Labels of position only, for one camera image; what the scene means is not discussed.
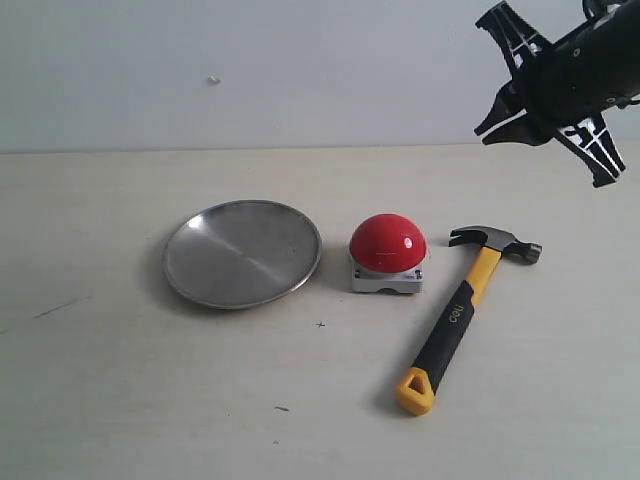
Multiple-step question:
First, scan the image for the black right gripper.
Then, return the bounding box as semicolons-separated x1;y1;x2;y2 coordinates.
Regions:
474;1;639;188

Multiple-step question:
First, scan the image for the yellow black claw hammer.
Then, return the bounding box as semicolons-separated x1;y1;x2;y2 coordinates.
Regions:
395;225;542;416

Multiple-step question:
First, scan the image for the red dome push button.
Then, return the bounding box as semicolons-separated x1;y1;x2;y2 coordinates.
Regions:
348;213;429;295

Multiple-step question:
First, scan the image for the round steel plate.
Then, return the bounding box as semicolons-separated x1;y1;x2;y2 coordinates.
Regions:
162;199;323;310

